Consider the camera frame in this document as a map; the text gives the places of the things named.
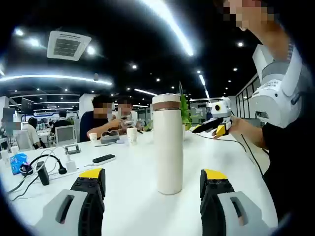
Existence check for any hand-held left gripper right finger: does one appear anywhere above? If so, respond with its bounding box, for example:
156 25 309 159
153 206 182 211
199 168 271 236

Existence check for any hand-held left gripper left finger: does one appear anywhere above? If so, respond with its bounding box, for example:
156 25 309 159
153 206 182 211
34 168 106 236

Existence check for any cream thermos bottle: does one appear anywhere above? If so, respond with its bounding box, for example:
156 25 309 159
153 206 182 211
152 101 184 196

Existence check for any patterned paper cup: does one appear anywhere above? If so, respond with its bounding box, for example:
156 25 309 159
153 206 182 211
126 127 138 146

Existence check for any person's right hand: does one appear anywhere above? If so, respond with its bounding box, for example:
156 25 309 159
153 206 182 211
211 117 247 140

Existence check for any tall green plant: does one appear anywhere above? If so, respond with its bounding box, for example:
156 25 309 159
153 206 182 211
179 92 193 131

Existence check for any white charger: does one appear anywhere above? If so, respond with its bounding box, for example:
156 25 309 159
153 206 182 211
65 154 78 173

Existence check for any white chest-worn device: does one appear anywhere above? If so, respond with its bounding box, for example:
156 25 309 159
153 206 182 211
250 40 310 129

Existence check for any white table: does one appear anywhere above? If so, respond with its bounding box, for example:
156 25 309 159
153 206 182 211
0 129 280 236

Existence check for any white and black power strip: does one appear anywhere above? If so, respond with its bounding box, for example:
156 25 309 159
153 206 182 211
92 154 117 165

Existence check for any grey device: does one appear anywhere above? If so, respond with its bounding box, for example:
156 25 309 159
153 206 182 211
100 131 121 145

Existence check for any person's black shirt torso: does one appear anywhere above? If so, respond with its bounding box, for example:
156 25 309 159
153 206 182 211
261 59 315 223

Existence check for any grey office chair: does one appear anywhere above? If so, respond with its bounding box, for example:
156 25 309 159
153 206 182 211
55 125 76 146

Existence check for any blue packet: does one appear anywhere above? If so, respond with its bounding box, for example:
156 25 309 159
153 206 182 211
9 152 31 175

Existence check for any person's neck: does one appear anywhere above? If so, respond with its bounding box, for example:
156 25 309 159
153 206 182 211
246 26 290 61

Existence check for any white office chair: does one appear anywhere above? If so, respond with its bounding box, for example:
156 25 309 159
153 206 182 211
14 129 34 151

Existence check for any straight ceiling light strip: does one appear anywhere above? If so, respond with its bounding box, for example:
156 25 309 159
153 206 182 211
144 0 194 57

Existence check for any hanging dark screen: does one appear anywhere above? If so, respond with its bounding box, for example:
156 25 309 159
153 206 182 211
20 97 34 116

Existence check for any curved ceiling light strip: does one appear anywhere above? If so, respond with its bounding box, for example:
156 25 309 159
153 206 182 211
0 74 113 86

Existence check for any ceiling air conditioner vent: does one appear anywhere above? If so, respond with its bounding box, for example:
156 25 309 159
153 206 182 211
46 30 92 61

